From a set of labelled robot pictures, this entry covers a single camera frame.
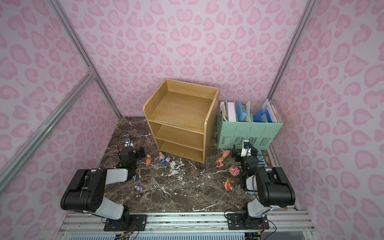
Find pink red toy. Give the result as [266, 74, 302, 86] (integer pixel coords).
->
[223, 180, 235, 192]

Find pink ice cream cone toy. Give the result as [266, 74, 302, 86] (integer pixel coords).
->
[219, 150, 231, 162]

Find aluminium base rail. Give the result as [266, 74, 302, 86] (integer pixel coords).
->
[56, 209, 318, 240]

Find wooden three-tier shelf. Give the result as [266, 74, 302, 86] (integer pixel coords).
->
[143, 79, 220, 164]

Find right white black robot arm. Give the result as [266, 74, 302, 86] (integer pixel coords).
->
[240, 154, 296, 220]

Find pink round toy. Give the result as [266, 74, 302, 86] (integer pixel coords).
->
[229, 166, 240, 177]

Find mint green file organizer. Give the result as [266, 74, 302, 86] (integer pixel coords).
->
[218, 114, 283, 150]

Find blue pink pig figure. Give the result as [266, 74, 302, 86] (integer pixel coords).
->
[158, 152, 171, 165]

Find sprinkled ice cream cone toy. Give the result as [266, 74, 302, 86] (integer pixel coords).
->
[146, 155, 153, 167]

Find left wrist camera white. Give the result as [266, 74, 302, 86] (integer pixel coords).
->
[124, 139, 134, 148]

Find papers and folders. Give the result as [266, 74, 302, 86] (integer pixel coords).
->
[220, 99, 283, 124]

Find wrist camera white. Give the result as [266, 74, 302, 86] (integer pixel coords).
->
[124, 139, 134, 148]
[241, 140, 252, 157]

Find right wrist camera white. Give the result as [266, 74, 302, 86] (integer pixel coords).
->
[241, 140, 252, 157]

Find small purple figure toy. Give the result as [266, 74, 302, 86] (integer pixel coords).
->
[134, 185, 143, 193]

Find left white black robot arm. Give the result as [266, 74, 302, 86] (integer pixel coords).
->
[60, 146, 146, 223]

